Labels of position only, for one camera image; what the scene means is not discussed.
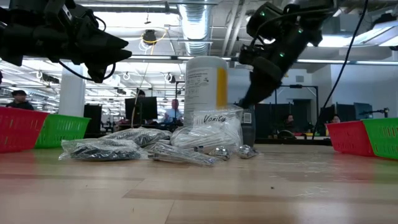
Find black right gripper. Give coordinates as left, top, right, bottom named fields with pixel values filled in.
left=239, top=21, right=323, bottom=109

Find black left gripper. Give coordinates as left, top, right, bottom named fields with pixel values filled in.
left=40, top=0, right=133, bottom=84

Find black trimmer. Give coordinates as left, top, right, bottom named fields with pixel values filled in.
left=241, top=108, right=257, bottom=147

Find clear bag of white cotton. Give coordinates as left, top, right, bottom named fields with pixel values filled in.
left=170, top=124, right=244, bottom=154

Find black partition panels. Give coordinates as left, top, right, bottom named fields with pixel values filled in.
left=254, top=102, right=312, bottom=138

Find white canister with yellow label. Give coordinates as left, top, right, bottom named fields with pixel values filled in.
left=183, top=55, right=229, bottom=127

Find white building column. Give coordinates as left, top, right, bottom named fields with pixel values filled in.
left=58, top=63, right=87, bottom=118

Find black computer monitor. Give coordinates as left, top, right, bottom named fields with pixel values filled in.
left=124, top=96, right=159, bottom=135

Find black cabinet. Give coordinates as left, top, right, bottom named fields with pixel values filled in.
left=83, top=103, right=103, bottom=135

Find green plastic basket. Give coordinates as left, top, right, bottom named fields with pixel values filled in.
left=362, top=117, right=398, bottom=161
left=34, top=113, right=91, bottom=149

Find red plastic basket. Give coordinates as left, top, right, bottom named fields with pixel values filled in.
left=0, top=106, right=50, bottom=154
left=325, top=120, right=377, bottom=157

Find dark background monitor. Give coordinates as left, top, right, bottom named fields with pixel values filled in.
left=353, top=102, right=374, bottom=121

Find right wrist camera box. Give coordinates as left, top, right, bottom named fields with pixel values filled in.
left=238, top=43, right=261, bottom=66

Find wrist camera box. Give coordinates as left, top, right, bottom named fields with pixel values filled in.
left=58, top=1, right=77, bottom=24
left=238, top=43, right=261, bottom=66

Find ceiling device with yellow cable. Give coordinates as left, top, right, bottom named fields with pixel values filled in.
left=142, top=29, right=158, bottom=45

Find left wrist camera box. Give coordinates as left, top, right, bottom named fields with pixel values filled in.
left=58, top=1, right=77, bottom=24

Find silver air duct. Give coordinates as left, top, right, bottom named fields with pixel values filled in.
left=177, top=0, right=216, bottom=57

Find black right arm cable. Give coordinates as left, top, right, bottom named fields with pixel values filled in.
left=312, top=0, right=370, bottom=140

